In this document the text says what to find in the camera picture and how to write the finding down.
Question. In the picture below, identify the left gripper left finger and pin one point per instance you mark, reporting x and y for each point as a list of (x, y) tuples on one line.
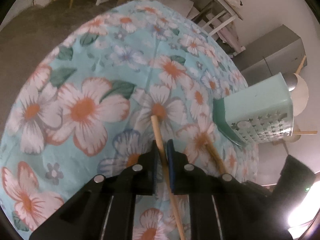
[(103, 208)]

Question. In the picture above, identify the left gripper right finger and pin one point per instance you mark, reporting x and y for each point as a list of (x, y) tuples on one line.
[(222, 207)]

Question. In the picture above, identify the white plastic rice paddle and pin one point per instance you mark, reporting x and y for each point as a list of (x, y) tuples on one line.
[(299, 96)]

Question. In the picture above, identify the metal spoon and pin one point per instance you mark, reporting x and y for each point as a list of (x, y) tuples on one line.
[(291, 81)]

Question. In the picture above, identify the mint green utensil basket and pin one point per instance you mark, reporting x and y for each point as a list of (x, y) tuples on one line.
[(258, 114)]

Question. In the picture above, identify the floral blue tablecloth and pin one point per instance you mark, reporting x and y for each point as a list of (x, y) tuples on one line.
[(87, 107)]

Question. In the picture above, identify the grey refrigerator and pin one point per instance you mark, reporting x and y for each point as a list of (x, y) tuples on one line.
[(280, 50)]

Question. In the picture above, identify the white side table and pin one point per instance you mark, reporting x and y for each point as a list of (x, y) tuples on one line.
[(200, 2)]

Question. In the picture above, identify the white sack under table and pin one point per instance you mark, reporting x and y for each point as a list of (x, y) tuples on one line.
[(184, 7)]

